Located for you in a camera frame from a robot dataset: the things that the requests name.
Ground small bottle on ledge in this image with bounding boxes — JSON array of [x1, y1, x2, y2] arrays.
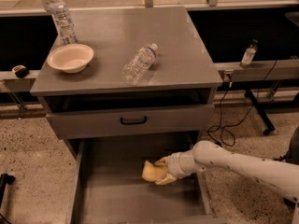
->
[[240, 39, 258, 68]]

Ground lying clear water bottle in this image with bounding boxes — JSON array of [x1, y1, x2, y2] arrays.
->
[[121, 43, 158, 85]]

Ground black object at left edge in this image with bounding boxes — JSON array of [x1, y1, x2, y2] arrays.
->
[[0, 174, 15, 207]]

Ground yellow sponge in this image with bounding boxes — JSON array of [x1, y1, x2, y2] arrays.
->
[[142, 161, 166, 182]]

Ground white paper bowl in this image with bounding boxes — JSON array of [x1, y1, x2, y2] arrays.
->
[[47, 44, 94, 74]]

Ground grey upper drawer front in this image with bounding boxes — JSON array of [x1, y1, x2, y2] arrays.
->
[[46, 105, 214, 139]]

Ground grey drawer cabinet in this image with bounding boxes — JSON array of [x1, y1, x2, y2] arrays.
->
[[31, 7, 221, 155]]

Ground black drawer handle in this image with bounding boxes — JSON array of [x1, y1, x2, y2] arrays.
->
[[120, 116, 148, 126]]

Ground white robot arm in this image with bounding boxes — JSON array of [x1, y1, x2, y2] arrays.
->
[[155, 141, 299, 224]]

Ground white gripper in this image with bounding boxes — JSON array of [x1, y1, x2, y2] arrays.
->
[[154, 151, 199, 186]]

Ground upright clear water bottle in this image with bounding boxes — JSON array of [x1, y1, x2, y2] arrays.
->
[[50, 0, 78, 45]]

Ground black tape measure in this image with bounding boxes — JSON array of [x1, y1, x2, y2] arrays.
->
[[12, 65, 29, 78]]

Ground open grey middle drawer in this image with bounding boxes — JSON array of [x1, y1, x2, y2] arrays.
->
[[65, 133, 227, 224]]

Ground black stand leg with caster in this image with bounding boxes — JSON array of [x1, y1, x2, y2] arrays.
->
[[245, 89, 276, 136]]

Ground black power cable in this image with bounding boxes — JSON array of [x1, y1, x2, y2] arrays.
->
[[206, 59, 278, 147]]

